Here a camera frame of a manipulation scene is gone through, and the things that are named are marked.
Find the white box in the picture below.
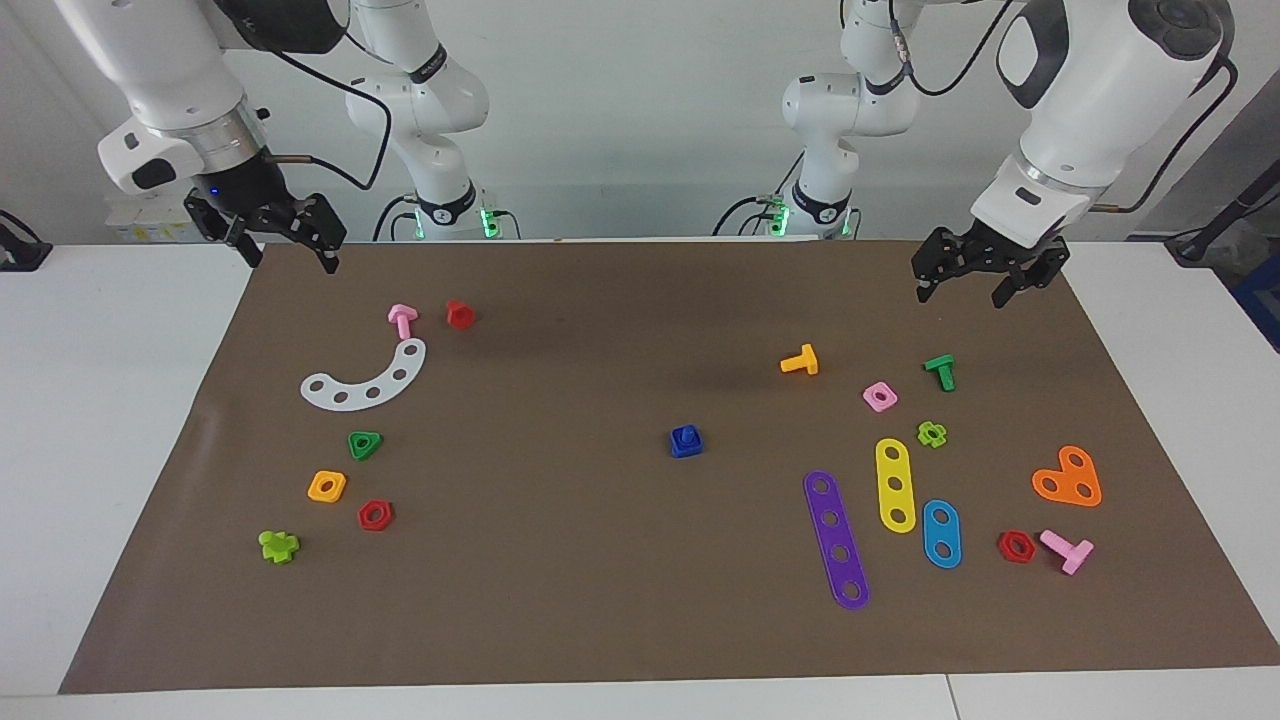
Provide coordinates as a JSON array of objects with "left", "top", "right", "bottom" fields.
[{"left": 105, "top": 192, "right": 206, "bottom": 244}]

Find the white curved five-hole plate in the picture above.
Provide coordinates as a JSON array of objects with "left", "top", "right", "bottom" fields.
[{"left": 300, "top": 338, "right": 428, "bottom": 411}]

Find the yellow three-hole plate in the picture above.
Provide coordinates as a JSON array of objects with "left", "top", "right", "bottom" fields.
[{"left": 875, "top": 437, "right": 918, "bottom": 535}]

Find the orange heart-shaped plate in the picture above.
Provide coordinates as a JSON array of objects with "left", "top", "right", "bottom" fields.
[{"left": 1031, "top": 445, "right": 1103, "bottom": 508}]

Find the black clamp device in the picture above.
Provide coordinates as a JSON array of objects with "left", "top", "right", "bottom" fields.
[{"left": 0, "top": 210, "right": 53, "bottom": 273}]

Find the blue two-hole plate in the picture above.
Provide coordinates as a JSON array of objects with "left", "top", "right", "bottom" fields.
[{"left": 922, "top": 499, "right": 963, "bottom": 570}]

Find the blue box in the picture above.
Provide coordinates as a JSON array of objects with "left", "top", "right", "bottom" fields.
[{"left": 1233, "top": 255, "right": 1280, "bottom": 353}]

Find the purple four-hole plate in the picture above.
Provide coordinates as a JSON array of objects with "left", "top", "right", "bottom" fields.
[{"left": 803, "top": 470, "right": 871, "bottom": 611}]

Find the brown table mat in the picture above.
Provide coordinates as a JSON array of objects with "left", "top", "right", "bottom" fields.
[{"left": 58, "top": 238, "right": 1280, "bottom": 696}]

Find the black right base cable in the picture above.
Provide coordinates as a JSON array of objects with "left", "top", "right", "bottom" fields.
[{"left": 373, "top": 193, "right": 419, "bottom": 242}]

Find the black base cable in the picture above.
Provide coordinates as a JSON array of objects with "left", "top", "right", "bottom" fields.
[
  {"left": 713, "top": 195, "right": 776, "bottom": 237},
  {"left": 373, "top": 193, "right": 419, "bottom": 242}
]

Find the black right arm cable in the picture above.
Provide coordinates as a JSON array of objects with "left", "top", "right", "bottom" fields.
[{"left": 258, "top": 45, "right": 393, "bottom": 191}]

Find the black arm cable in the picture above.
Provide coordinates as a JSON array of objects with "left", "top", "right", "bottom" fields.
[
  {"left": 258, "top": 45, "right": 393, "bottom": 191},
  {"left": 895, "top": 0, "right": 1241, "bottom": 214}
]

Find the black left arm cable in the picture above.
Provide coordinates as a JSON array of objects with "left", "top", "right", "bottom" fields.
[{"left": 895, "top": 0, "right": 1241, "bottom": 214}]

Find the black stand with cable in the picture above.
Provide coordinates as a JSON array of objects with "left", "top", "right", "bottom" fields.
[{"left": 1165, "top": 183, "right": 1280, "bottom": 266}]

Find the black left base cable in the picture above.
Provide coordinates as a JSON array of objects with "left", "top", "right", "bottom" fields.
[{"left": 713, "top": 195, "right": 776, "bottom": 237}]

